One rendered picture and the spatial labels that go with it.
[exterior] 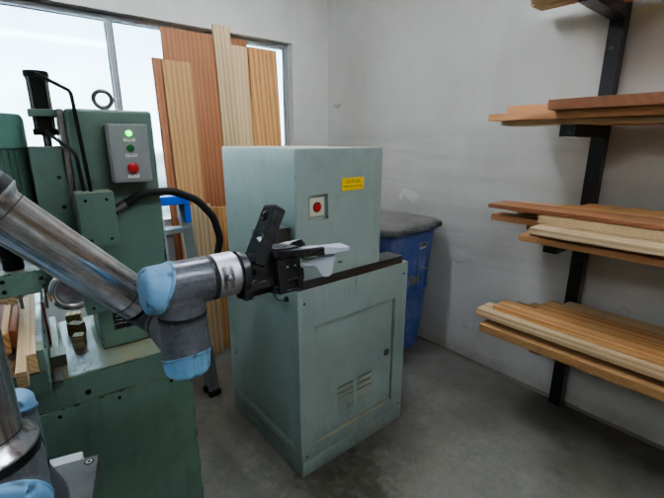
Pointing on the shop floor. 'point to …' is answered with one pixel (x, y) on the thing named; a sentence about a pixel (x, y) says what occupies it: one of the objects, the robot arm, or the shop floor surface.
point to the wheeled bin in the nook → (402, 235)
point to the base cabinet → (134, 440)
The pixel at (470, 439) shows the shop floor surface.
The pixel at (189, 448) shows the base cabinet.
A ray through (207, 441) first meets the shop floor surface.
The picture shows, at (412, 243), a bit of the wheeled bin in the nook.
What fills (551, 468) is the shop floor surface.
